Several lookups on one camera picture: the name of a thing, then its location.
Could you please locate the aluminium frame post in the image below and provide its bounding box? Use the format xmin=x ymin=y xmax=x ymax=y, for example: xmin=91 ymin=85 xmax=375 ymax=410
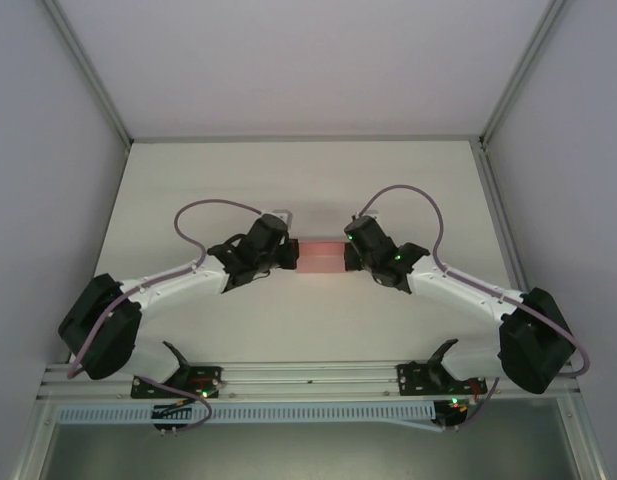
xmin=477 ymin=0 xmax=573 ymax=151
xmin=45 ymin=0 xmax=135 ymax=147

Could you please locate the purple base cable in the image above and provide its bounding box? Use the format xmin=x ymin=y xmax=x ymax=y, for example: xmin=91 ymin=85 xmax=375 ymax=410
xmin=132 ymin=372 xmax=215 ymax=432
xmin=455 ymin=374 xmax=500 ymax=431

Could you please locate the aluminium side rail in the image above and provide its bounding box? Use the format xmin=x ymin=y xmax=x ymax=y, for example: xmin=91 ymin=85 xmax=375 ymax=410
xmin=474 ymin=142 xmax=545 ymax=296

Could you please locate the white slotted cable duct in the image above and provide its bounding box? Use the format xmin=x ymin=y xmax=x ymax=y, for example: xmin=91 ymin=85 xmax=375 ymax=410
xmin=55 ymin=402 xmax=437 ymax=427

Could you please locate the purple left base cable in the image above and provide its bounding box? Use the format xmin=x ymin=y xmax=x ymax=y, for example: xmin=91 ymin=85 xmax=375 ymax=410
xmin=132 ymin=372 xmax=215 ymax=432

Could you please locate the pink cloth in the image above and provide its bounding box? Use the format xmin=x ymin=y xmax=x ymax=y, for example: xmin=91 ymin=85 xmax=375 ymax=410
xmin=296 ymin=241 xmax=348 ymax=275

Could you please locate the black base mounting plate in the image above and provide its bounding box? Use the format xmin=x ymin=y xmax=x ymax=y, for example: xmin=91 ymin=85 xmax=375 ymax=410
xmin=131 ymin=365 xmax=224 ymax=400
xmin=396 ymin=362 xmax=488 ymax=397

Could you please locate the black left base mounting plate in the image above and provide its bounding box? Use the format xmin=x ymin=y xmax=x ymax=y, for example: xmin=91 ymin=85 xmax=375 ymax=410
xmin=131 ymin=365 xmax=224 ymax=400

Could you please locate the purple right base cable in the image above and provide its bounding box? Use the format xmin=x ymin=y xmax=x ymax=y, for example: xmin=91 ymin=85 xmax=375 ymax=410
xmin=455 ymin=374 xmax=500 ymax=431

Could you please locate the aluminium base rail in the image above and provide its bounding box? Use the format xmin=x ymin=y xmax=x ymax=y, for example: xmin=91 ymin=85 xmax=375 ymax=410
xmin=37 ymin=360 xmax=580 ymax=402

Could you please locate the grey metal panel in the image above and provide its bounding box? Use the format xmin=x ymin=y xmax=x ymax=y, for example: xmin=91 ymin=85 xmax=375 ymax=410
xmin=37 ymin=422 xmax=592 ymax=480

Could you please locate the aluminium frame crossbar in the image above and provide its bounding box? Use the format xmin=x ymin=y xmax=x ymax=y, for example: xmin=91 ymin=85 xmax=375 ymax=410
xmin=127 ymin=132 xmax=485 ymax=145

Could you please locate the black right base mounting plate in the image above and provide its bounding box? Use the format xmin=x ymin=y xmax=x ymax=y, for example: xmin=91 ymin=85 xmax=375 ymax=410
xmin=396 ymin=362 xmax=488 ymax=397

